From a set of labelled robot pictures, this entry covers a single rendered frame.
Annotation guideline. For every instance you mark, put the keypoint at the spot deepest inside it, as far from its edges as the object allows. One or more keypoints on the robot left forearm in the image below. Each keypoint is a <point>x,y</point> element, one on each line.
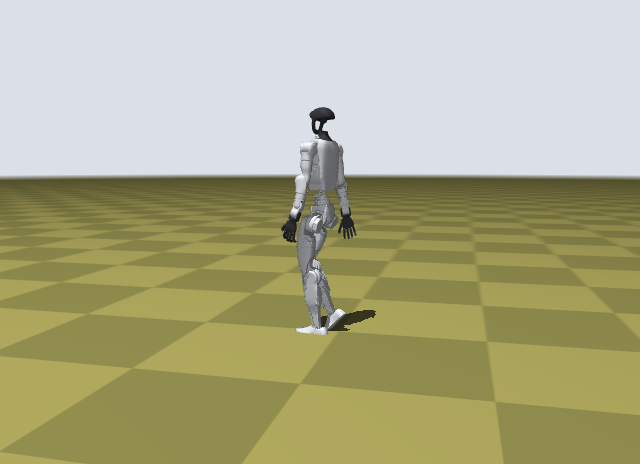
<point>301,192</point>

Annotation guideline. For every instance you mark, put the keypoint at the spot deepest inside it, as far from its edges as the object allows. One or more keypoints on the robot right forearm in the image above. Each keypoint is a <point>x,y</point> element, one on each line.
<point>342,195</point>

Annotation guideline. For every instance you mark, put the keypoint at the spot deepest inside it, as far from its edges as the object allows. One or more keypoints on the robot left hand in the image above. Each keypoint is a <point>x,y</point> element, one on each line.
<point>290,227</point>

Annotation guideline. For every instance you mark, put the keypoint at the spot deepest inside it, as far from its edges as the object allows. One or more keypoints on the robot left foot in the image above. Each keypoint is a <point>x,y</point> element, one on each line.
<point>311,330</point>

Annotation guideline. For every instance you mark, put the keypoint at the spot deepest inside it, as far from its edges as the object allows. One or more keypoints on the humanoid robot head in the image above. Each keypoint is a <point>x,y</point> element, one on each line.
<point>321,114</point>

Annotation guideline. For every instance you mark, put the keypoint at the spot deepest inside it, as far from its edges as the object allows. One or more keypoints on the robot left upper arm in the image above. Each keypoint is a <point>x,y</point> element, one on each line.
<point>307,150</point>

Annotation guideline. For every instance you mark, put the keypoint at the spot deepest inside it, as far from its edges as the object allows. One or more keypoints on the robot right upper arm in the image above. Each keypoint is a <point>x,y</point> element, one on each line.
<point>341,178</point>

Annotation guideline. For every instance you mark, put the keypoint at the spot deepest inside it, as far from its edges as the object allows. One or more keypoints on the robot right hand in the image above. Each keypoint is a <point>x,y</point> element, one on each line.
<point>347,223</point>

